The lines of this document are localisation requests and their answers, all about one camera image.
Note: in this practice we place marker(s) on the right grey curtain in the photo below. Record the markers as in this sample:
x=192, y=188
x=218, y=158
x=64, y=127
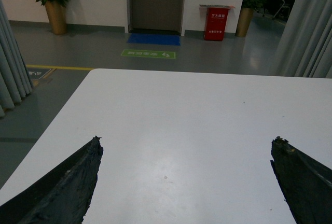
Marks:
x=305, y=46

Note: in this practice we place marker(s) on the red fire extinguisher box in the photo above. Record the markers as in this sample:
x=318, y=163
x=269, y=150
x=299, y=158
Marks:
x=215, y=22

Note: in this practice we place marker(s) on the green floor sign sticker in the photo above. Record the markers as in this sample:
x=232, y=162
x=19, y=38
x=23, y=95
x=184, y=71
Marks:
x=148, y=54

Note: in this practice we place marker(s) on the blue floor mat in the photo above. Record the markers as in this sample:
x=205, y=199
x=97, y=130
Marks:
x=156, y=39

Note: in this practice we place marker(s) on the left grey curtain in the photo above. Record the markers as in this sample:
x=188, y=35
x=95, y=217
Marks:
x=16, y=83

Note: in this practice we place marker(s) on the dark floor sign sticker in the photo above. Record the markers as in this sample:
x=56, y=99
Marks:
x=39, y=73

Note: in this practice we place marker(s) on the grey curtain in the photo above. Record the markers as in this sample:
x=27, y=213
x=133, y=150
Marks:
x=16, y=83
x=305, y=46

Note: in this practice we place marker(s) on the right potted plant gold vase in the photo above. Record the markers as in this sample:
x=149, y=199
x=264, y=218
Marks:
x=246, y=13

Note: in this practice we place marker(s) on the grey door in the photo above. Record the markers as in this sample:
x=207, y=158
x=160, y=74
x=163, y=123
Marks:
x=153, y=16

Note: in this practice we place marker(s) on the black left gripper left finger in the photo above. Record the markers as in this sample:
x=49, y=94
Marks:
x=63, y=195

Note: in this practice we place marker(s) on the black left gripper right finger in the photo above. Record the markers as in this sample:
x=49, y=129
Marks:
x=304, y=182

